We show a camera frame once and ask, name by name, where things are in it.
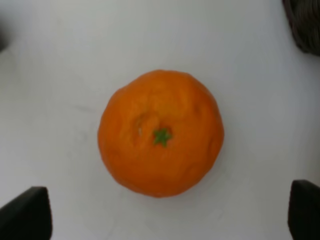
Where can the dark brown wicker basket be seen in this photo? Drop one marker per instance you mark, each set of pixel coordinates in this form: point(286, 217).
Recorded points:
point(304, 21)

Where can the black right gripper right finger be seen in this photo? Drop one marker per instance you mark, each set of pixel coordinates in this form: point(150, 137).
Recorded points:
point(304, 210)

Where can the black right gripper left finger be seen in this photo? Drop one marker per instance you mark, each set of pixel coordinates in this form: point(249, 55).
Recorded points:
point(28, 216)

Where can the orange tangerine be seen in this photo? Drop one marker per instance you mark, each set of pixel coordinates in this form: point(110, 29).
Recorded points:
point(160, 134)

